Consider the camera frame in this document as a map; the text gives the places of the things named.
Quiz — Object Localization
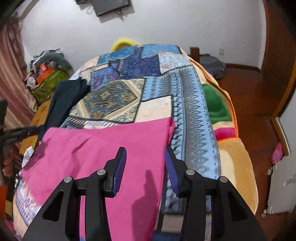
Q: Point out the blue patchwork bedspread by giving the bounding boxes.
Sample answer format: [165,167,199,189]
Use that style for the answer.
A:
[13,45,221,240]

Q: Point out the person left hand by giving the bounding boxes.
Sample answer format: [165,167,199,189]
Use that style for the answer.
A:
[2,148,14,178]

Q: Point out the pink pants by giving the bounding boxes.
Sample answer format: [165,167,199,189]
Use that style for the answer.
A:
[21,118,175,240]

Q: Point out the grey plush pillow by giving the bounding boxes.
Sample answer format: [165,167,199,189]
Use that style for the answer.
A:
[36,52,72,71]

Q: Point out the wooden bed post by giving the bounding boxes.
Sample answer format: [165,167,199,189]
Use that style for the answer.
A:
[190,47,200,63]

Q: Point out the grey backpack on floor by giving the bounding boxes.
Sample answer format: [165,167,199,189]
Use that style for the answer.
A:
[199,54,226,80]

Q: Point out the small black wall monitor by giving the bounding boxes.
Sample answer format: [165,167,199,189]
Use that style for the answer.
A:
[91,0,130,16]

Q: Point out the yellow foam tube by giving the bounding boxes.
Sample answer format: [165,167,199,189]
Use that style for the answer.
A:
[111,38,138,52]

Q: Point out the striped red gold curtain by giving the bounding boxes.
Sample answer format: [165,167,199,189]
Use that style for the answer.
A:
[1,16,38,129]

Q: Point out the green storage bag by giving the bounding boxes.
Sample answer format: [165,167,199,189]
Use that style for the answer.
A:
[30,68,69,106]

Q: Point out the orange box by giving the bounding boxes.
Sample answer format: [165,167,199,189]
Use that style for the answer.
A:
[37,68,54,84]

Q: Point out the white wall socket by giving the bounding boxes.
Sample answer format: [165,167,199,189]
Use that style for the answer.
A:
[219,48,225,55]

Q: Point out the dark navy pants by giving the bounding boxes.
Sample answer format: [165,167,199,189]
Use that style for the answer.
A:
[38,77,90,141]

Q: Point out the brown wooden door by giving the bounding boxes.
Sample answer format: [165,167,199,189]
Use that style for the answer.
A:
[260,0,296,93]

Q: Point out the white cabinet door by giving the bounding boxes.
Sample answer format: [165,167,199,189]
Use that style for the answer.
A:
[261,151,295,217]

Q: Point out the pink slipper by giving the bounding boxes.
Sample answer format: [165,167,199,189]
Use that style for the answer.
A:
[271,142,283,165]

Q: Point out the orange fleece blanket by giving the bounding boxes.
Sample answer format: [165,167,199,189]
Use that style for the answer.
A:
[181,50,259,213]

